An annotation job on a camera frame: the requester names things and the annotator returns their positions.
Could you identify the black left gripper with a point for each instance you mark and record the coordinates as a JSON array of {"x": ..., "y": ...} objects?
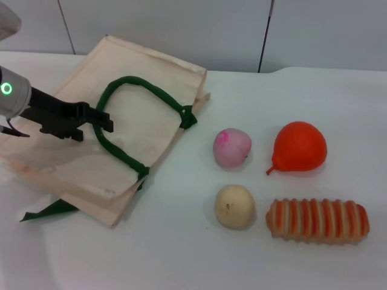
[{"x": 54, "y": 111}]

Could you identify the pink toy peach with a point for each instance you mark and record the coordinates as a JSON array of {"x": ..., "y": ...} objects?
[{"x": 231, "y": 148}]

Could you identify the orange toy fruit with stem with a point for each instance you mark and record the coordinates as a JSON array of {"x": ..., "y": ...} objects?
[{"x": 299, "y": 148}]

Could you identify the beige round toy fruit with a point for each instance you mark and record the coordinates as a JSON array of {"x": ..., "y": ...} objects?
[{"x": 234, "y": 208}]

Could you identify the orange striped toy bread roll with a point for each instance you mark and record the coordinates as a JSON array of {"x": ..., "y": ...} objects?
[{"x": 317, "y": 222}]

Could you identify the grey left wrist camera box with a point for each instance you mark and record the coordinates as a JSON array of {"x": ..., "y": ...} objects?
[{"x": 7, "y": 21}]

